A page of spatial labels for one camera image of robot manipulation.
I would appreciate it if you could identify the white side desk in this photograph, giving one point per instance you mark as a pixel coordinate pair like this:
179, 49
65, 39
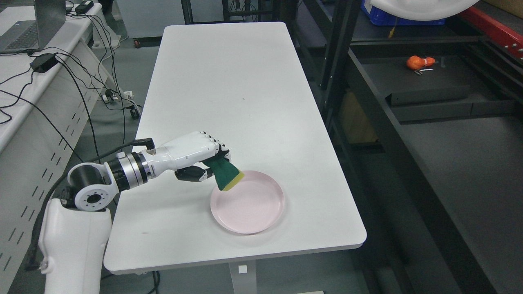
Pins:
43, 116

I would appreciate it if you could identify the black power adapter far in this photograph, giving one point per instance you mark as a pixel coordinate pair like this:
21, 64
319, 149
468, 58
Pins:
83, 7

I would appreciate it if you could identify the white rectangular table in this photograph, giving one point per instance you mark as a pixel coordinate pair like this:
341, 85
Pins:
243, 84

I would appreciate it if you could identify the blue plastic crate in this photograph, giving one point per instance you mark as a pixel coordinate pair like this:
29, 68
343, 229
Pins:
379, 17

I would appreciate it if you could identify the red metal beam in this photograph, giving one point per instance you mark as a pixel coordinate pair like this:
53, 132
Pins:
510, 41

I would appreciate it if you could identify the white round cover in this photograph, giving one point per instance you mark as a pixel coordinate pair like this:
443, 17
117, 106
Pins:
422, 10

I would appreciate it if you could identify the black power adapter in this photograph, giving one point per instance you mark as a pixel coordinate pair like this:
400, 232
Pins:
43, 62
83, 7

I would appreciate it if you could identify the pink round plate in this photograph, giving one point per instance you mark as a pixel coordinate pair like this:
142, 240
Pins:
253, 205

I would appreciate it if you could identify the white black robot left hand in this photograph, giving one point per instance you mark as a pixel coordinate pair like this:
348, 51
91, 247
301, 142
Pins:
181, 154

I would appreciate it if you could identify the white power strip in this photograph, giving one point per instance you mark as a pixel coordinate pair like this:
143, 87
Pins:
112, 96

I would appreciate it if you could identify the black power adapter near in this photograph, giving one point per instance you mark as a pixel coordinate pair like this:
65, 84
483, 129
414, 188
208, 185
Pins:
43, 62

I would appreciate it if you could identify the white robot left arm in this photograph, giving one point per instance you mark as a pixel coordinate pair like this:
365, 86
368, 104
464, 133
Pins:
70, 235

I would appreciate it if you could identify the green yellow sponge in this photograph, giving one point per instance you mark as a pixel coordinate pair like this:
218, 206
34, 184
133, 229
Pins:
226, 174

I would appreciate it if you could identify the yellow cardboard box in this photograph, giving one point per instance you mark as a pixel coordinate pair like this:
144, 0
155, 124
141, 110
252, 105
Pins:
355, 124

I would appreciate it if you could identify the black metal rack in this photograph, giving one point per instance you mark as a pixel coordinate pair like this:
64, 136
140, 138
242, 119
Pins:
440, 192

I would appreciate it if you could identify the grey laptop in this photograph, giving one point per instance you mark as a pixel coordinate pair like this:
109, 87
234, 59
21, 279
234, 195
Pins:
50, 16

